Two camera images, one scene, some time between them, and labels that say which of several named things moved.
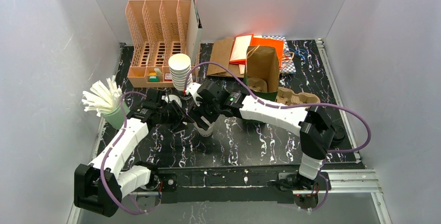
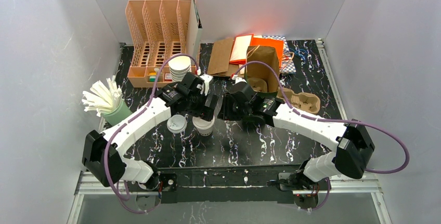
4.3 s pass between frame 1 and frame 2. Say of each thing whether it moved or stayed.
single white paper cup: stayed
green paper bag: stayed
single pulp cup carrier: stayed
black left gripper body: moved
